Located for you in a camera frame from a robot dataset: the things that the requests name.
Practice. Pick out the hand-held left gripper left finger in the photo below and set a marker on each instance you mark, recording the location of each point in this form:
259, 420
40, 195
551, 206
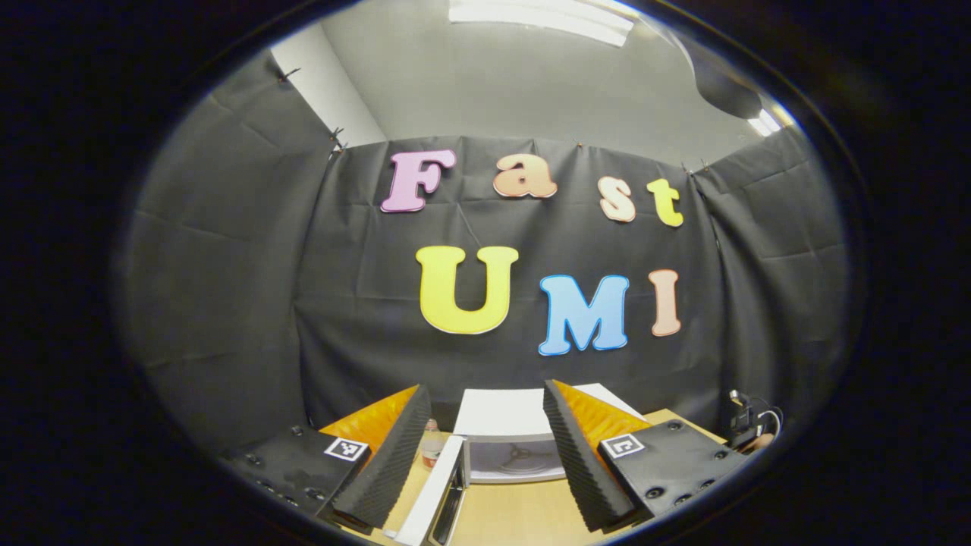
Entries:
394, 462

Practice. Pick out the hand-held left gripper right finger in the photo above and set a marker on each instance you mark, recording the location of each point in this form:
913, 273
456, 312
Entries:
580, 462

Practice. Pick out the white microwave oven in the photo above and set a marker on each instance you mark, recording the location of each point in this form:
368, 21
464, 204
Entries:
501, 413

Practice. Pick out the small clear bottle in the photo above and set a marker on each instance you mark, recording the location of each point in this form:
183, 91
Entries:
432, 447

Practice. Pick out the black backdrop cloth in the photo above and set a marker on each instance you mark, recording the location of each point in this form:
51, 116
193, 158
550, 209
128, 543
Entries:
341, 303

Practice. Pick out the small ceiling light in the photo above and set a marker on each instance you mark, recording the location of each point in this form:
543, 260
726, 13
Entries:
766, 123

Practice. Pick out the large ceiling light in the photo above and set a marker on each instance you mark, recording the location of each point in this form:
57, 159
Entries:
542, 19

